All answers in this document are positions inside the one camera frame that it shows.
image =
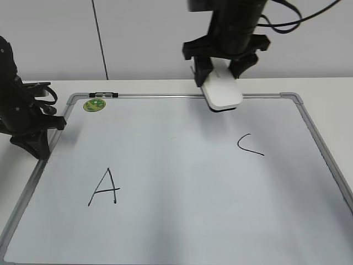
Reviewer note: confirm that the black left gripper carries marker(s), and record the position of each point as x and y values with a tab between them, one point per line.
27	109

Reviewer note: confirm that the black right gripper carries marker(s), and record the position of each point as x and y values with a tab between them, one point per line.
241	53

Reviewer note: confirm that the white board eraser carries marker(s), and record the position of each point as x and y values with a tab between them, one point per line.
220	88

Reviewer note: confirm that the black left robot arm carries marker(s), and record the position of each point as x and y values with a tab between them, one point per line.
8	66

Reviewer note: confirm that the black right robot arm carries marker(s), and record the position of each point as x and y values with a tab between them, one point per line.
230	36

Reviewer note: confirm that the round green magnet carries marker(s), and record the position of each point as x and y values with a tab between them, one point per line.
94	105

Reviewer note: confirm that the black silver hanging clip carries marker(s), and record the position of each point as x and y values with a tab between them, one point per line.
103	95

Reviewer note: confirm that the white board with aluminium frame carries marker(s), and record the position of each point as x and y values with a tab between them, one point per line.
157	179

